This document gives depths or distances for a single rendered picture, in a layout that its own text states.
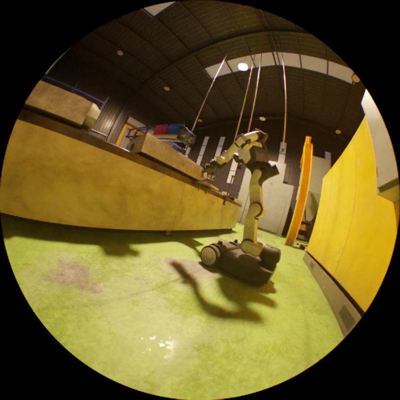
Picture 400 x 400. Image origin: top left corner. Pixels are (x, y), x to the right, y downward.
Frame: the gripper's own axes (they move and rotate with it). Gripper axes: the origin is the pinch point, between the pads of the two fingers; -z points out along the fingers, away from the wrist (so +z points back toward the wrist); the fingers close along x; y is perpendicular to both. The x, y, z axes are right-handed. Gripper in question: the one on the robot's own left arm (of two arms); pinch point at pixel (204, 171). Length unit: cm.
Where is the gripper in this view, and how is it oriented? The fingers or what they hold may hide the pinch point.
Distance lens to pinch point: 145.2
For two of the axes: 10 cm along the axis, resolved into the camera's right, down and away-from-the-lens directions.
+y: -1.7, -9.1, 3.8
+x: 6.7, 1.8, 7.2
